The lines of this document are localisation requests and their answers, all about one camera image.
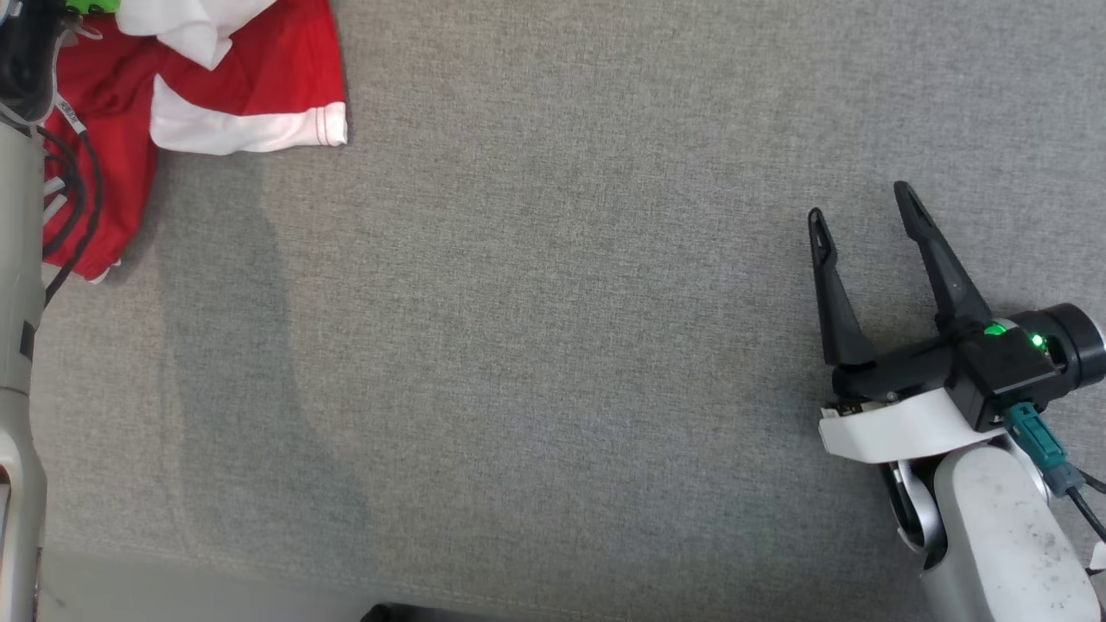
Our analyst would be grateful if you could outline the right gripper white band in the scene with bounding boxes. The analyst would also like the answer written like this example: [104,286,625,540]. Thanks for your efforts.
[808,180,1010,465]

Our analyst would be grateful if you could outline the red basketball jersey number 23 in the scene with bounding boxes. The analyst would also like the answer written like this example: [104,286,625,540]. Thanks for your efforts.
[39,0,277,284]

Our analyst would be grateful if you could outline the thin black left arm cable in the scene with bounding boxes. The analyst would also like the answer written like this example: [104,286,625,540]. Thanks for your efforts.
[36,93,106,305]

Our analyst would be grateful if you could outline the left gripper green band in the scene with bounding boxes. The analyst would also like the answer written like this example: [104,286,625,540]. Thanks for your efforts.
[0,0,122,124]

